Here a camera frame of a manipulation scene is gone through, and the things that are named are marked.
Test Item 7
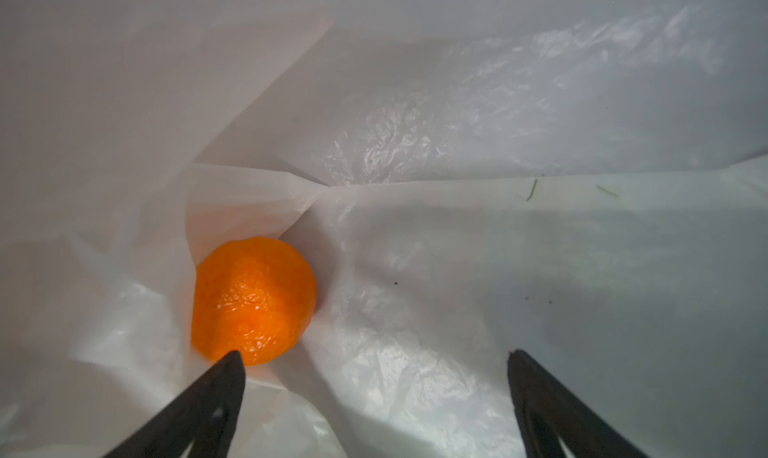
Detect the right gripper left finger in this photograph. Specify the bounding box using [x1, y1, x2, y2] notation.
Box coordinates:
[107, 350, 246, 457]

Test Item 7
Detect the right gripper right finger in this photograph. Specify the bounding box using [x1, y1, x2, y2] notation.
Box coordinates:
[507, 349, 645, 457]

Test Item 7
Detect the orange fruit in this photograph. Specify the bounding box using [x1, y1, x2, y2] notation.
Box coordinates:
[191, 237, 317, 366]

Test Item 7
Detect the white plastic bag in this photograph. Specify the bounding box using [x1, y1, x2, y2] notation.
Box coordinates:
[1, 0, 767, 457]

